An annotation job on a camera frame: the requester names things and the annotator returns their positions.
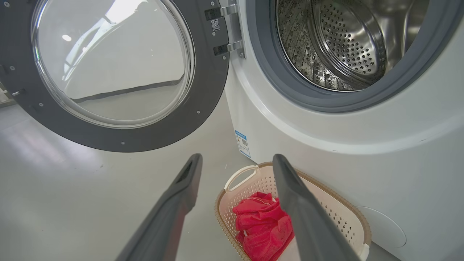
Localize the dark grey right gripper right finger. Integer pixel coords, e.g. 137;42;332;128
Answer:
272;154;363;261

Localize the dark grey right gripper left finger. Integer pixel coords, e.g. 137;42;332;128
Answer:
115;153;203;261

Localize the red and white cloth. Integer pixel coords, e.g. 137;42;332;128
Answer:
232;191;295;261

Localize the washing machine glass door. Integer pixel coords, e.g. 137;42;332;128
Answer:
0;0;231;153

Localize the cream perforated laundry basket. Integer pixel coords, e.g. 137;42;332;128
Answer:
215;162;372;261

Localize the white front-load washing machine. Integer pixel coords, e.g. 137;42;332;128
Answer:
225;0;464;261

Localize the silver metal door hinge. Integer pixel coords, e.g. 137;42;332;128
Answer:
205;0;246;59

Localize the round white filter cover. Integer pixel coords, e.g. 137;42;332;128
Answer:
355;206;407;249

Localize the blue white energy label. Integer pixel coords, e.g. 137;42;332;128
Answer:
235;130;251;158

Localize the stainless steel perforated drum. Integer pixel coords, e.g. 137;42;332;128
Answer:
275;0;430;91

